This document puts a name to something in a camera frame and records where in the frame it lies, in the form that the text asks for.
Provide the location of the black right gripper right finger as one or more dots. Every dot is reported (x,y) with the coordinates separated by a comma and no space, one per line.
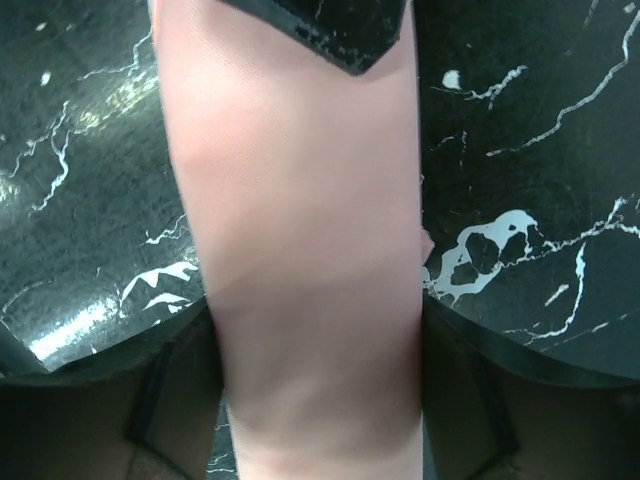
(495,409)

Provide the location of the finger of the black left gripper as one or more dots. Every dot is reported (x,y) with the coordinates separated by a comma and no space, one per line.
(352,36)

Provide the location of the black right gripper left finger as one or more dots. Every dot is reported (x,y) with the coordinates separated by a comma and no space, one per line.
(145,408)

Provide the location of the pink satin napkin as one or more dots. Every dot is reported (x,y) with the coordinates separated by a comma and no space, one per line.
(301,188)

